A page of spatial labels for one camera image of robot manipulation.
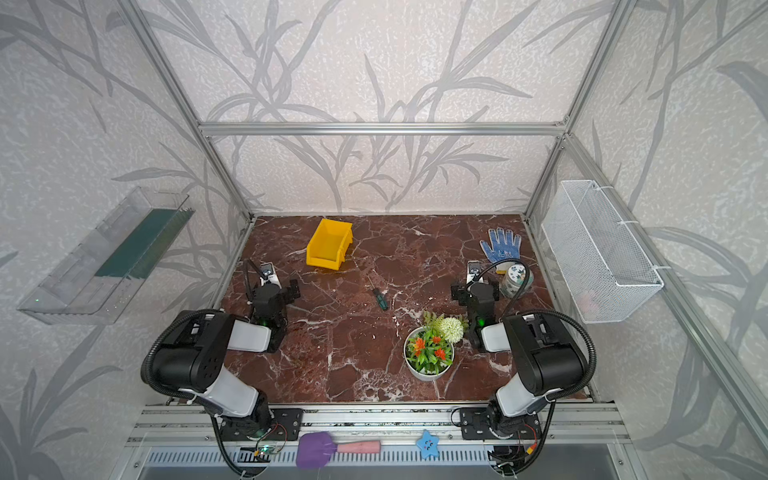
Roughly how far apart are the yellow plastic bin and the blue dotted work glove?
522mm

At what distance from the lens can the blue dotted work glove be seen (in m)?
1.10

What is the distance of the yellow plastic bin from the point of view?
3.41 ft
